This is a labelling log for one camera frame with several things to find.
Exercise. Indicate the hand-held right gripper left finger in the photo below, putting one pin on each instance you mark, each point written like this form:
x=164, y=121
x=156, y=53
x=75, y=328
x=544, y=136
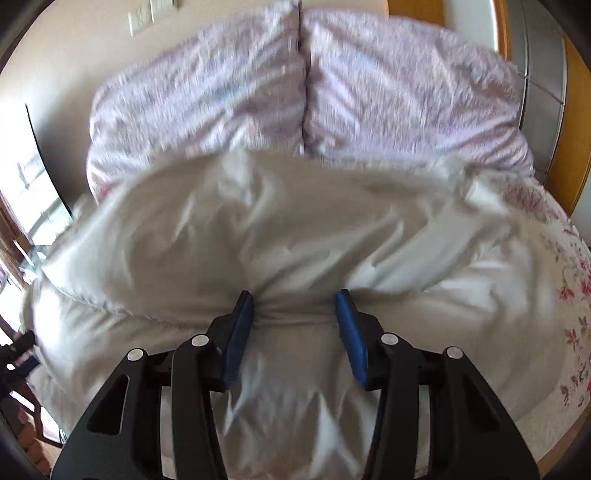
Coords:
x=240, y=337

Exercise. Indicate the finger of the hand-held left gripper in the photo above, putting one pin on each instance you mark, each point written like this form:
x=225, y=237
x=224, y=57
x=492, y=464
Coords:
x=18, y=353

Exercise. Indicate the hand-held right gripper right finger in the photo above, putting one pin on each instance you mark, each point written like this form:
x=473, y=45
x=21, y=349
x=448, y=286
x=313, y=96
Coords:
x=351, y=339

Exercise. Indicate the cream quilted down jacket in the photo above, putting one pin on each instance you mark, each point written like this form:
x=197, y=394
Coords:
x=295, y=221

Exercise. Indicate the dark wooden chair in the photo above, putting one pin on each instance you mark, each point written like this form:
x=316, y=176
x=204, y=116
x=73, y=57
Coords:
x=32, y=417

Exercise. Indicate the floral quilted bedspread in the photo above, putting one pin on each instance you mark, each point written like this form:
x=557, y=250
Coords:
x=568, y=277

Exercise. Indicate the pale purple crinkled pillow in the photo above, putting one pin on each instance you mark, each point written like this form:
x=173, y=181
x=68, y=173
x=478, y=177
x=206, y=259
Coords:
x=198, y=92
x=406, y=87

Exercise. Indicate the wooden framed wardrobe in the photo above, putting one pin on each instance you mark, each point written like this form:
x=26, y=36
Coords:
x=545, y=69

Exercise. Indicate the white wall switch plate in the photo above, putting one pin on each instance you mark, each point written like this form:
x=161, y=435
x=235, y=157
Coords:
x=140, y=21

